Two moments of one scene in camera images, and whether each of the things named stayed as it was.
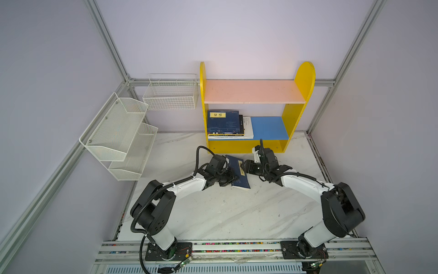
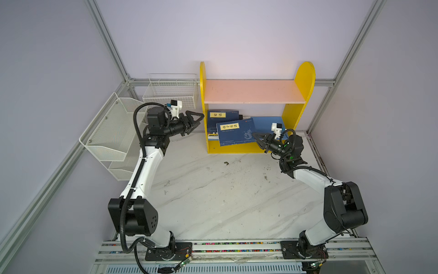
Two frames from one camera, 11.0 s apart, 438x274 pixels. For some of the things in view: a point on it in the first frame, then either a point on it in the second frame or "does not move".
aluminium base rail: (354, 256) does not move
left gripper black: (232, 177) → (191, 123)
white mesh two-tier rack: (118, 135) does not move
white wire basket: (171, 91) does not move
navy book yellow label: (235, 164) → (236, 132)
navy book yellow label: (223, 122) does not move
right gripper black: (248, 167) → (267, 142)
